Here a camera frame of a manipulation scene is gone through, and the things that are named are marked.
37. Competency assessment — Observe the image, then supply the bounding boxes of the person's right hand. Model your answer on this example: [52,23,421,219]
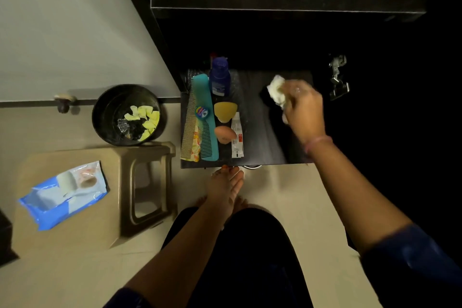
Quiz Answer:
[280,79,327,146]

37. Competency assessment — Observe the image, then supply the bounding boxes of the blue patterned right sleeve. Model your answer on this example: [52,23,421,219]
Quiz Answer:
[360,223,462,308]

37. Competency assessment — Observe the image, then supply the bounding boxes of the blue plastic bottle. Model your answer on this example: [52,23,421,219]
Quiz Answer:
[208,57,231,97]

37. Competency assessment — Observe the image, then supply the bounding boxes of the blue wet wipes pack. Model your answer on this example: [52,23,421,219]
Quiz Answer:
[18,160,110,231]

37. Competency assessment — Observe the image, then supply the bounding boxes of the pink wrist thread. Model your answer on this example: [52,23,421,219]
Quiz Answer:
[302,134,334,155]

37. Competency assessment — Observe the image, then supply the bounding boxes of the beige plastic stool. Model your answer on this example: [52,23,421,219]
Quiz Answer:
[14,141,178,251]

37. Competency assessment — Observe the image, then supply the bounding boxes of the brown fine-tooth comb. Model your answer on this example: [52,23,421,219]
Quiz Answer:
[180,93,198,160]

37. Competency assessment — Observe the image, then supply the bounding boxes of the yellow crumpled wipes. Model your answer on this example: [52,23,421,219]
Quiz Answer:
[124,104,161,142]

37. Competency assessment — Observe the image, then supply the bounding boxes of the dark furniture piece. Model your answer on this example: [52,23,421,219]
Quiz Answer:
[0,208,19,268]

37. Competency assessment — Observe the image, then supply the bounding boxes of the white tube with red label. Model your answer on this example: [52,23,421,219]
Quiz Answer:
[231,112,245,159]

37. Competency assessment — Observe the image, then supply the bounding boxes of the person's left forearm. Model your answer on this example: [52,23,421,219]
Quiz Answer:
[124,206,226,308]

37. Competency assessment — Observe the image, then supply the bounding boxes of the metal cabinet hinge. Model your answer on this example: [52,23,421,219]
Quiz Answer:
[327,54,351,102]

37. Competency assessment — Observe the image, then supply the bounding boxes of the pale cabinet door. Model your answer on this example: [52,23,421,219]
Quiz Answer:
[0,0,181,108]

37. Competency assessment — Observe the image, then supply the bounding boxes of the black round waste bin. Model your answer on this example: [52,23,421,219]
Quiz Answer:
[91,84,168,147]

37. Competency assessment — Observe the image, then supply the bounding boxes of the person's dark trousers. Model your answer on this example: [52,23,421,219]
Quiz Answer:
[160,206,315,308]

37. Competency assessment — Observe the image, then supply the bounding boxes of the blue patterned left sleeve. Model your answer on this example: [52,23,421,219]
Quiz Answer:
[103,286,154,308]

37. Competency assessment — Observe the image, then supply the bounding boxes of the blue patterned sleeve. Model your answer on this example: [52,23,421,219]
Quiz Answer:
[360,223,462,308]
[103,286,154,308]

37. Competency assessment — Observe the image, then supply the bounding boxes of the pink makeup sponge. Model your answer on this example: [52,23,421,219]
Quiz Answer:
[213,125,238,145]

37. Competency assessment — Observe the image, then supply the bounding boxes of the person's bare foot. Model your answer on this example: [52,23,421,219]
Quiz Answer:
[232,195,250,215]

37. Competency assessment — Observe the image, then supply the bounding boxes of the beige door knob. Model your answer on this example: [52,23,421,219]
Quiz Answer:
[53,93,77,114]

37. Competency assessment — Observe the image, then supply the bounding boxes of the yellow makeup sponge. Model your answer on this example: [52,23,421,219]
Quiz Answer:
[213,101,239,124]

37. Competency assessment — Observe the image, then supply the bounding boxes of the person's right forearm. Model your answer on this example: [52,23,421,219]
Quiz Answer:
[305,136,414,256]

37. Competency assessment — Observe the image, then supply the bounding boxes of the teal wide-tooth comb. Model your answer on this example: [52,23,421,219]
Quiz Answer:
[190,73,220,162]

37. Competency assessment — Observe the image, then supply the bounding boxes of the white wet wipe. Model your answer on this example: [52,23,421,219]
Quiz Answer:
[266,74,291,124]

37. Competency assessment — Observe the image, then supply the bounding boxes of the person's left hand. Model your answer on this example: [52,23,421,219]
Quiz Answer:
[205,165,245,225]

